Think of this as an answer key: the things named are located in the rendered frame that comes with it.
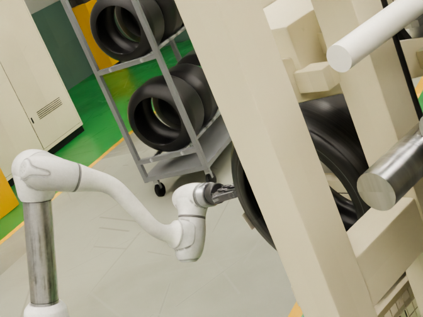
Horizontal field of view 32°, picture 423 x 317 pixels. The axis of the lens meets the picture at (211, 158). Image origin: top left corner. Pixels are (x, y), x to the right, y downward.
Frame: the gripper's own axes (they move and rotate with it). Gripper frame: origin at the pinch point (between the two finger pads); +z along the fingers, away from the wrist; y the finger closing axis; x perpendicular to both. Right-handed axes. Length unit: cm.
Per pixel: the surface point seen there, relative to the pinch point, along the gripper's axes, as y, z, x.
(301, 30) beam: -33, 83, -48
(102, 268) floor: 74, -290, 76
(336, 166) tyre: -13, 54, -8
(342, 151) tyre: -11, 57, -11
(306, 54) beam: -34, 83, -43
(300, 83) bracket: -39, 82, -39
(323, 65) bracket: -37, 88, -41
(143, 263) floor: 86, -255, 81
